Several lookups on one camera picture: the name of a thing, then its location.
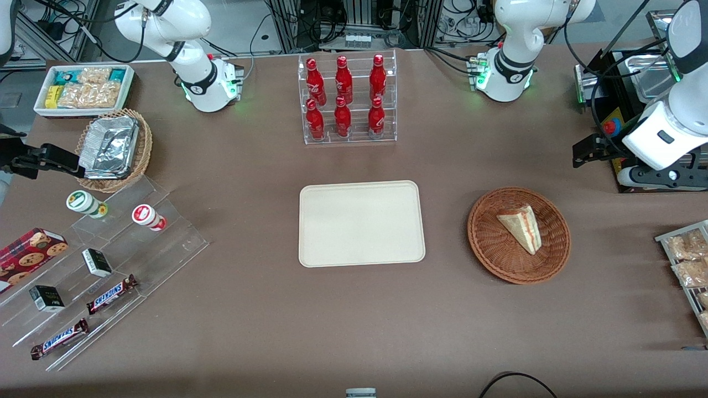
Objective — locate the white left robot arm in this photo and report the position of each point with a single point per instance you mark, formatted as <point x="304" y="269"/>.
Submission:
<point x="511" y="38"/>

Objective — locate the teal snack packet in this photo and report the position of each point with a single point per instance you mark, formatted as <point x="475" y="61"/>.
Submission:
<point x="118" y="74"/>
<point x="65" y="76"/>

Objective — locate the light brown wicker basket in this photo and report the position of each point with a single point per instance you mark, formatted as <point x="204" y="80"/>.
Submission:
<point x="145" y="149"/>

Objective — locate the red cookie box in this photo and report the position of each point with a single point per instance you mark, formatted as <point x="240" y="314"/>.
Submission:
<point x="27" y="254"/>

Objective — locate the clear acrylic stepped stand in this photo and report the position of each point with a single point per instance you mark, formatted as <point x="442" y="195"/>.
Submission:
<point x="166" y="249"/>

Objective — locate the large clear cracker bag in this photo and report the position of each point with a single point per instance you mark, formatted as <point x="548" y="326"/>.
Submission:
<point x="88" y="95"/>

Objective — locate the white snack bin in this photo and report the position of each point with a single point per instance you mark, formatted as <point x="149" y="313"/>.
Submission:
<point x="41" y="108"/>

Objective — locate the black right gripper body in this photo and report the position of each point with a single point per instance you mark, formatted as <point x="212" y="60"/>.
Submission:
<point x="11" y="164"/>

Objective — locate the small grey device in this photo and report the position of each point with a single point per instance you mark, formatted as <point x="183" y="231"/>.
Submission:
<point x="360" y="393"/>

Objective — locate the dark brown wicker basket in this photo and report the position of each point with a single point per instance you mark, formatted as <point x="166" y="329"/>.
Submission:
<point x="492" y="249"/>

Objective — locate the beige plastic tray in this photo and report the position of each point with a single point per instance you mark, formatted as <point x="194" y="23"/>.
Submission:
<point x="359" y="224"/>

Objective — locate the small black box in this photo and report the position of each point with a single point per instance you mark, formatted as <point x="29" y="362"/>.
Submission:
<point x="97" y="262"/>
<point x="47" y="298"/>

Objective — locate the tray of packaged pastries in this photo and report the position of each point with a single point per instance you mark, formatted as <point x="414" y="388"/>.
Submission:
<point x="664" y="239"/>

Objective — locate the clear pastry bag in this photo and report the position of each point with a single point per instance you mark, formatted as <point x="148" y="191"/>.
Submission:
<point x="704" y="320"/>
<point x="686" y="246"/>
<point x="703" y="299"/>
<point x="691" y="272"/>

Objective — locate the steel food pan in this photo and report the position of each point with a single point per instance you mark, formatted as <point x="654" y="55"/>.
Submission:
<point x="644" y="77"/>

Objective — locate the aluminium frame cabinet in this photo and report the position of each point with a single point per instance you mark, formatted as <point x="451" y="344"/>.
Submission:
<point x="359" y="16"/>

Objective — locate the red lid cup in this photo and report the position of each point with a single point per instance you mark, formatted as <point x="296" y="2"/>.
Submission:
<point x="145" y="214"/>

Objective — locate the green lid cup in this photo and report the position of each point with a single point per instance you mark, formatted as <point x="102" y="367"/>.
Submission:
<point x="82" y="202"/>

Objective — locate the silver foil tray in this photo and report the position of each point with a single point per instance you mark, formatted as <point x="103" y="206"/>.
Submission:
<point x="109" y="146"/>

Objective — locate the clear acrylic bottle rack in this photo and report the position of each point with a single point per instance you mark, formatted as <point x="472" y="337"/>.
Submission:
<point x="357" y="138"/>

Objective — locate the black hot food case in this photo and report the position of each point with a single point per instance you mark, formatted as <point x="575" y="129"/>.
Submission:
<point x="605" y="66"/>

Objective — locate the small clear cracker bag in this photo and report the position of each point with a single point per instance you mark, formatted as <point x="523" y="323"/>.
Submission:
<point x="95" y="75"/>

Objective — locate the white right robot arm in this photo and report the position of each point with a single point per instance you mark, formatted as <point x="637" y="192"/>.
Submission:
<point x="193" y="72"/>

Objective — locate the Snickers bar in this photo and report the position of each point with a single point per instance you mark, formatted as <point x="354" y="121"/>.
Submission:
<point x="110" y="294"/>
<point x="60" y="339"/>

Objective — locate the triangular sandwich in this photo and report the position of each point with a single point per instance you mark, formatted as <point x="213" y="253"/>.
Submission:
<point x="522" y="226"/>

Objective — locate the yellow snack packet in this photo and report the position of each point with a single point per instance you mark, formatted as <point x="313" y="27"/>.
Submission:
<point x="52" y="97"/>

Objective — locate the red cola bottle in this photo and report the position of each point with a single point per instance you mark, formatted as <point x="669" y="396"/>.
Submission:
<point x="378" y="77"/>
<point x="342" y="118"/>
<point x="376" y="117"/>
<point x="315" y="80"/>
<point x="315" y="120"/>
<point x="343" y="80"/>

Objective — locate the white power strip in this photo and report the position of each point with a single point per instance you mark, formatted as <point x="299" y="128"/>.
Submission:
<point x="357" y="40"/>

